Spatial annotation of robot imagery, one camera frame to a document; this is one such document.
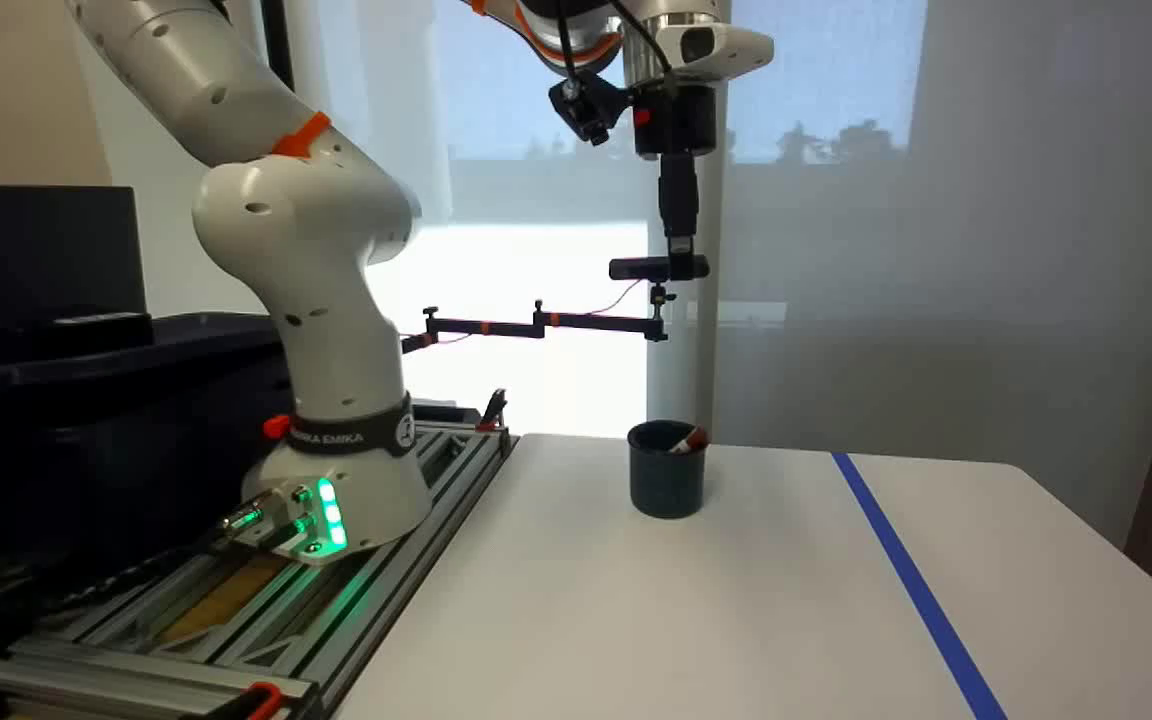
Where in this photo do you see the blue tape line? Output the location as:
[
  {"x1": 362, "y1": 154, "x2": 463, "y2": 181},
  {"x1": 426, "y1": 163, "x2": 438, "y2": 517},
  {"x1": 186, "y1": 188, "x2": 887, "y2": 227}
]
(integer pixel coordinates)
[{"x1": 828, "y1": 449, "x2": 1011, "y2": 720}]

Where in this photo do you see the black stereo camera bar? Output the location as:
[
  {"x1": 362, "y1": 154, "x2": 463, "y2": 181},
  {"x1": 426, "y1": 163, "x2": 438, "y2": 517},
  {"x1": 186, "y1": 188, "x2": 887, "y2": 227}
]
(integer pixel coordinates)
[{"x1": 606, "y1": 251, "x2": 715, "y2": 282}]

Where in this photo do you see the black and red clamp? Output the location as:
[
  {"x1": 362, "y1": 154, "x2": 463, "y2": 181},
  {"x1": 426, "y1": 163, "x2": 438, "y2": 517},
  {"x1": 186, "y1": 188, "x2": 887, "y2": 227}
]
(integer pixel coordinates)
[{"x1": 472, "y1": 384, "x2": 511, "y2": 441}]

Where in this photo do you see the black box with blue light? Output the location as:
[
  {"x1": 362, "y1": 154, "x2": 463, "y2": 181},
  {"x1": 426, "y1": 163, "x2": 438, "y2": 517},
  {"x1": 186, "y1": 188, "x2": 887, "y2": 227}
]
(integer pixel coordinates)
[{"x1": 0, "y1": 181, "x2": 158, "y2": 359}]

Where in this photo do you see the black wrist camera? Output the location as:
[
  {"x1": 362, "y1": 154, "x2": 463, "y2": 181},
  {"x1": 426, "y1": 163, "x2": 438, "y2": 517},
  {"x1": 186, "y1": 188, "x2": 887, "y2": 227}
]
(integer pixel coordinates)
[{"x1": 546, "y1": 73, "x2": 637, "y2": 146}]

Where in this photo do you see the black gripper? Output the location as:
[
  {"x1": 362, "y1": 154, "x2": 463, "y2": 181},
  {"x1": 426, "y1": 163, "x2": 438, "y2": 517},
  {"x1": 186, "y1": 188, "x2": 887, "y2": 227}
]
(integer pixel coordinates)
[{"x1": 631, "y1": 77, "x2": 719, "y2": 261}]

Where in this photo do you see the dark grey mug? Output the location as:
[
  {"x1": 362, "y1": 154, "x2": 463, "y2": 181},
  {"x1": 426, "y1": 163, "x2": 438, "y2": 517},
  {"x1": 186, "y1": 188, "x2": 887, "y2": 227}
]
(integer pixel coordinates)
[{"x1": 624, "y1": 414, "x2": 713, "y2": 523}]

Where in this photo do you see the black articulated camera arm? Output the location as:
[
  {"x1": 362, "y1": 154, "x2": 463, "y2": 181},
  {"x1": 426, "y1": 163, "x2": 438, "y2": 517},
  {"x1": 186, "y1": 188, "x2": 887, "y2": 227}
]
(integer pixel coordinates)
[{"x1": 395, "y1": 275, "x2": 675, "y2": 359}]

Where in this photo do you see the aluminium rail base frame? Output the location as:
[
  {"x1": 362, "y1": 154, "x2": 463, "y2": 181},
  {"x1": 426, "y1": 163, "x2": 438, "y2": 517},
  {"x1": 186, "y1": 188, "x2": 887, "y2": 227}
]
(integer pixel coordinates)
[{"x1": 0, "y1": 396, "x2": 522, "y2": 720}]

